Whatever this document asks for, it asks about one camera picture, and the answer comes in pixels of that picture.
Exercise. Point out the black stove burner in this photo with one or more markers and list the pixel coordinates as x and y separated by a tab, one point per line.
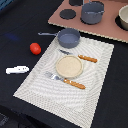
67	14

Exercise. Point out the grey frying pan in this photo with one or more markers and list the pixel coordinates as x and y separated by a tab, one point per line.
67	38

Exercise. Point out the pink stove board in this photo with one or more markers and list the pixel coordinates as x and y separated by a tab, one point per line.
105	28

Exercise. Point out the wooden handled knife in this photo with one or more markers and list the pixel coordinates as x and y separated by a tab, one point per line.
80	56

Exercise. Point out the grey pot with lid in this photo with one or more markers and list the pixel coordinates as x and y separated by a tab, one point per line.
92	12

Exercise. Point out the round beige plate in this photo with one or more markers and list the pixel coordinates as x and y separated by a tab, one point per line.
69	66

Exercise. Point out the wooden handled fork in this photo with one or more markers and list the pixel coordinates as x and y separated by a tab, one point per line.
55	77

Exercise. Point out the beige bowl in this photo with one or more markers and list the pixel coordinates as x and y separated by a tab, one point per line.
123	14

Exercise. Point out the beige woven placemat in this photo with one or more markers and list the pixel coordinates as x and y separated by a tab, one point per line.
70	103

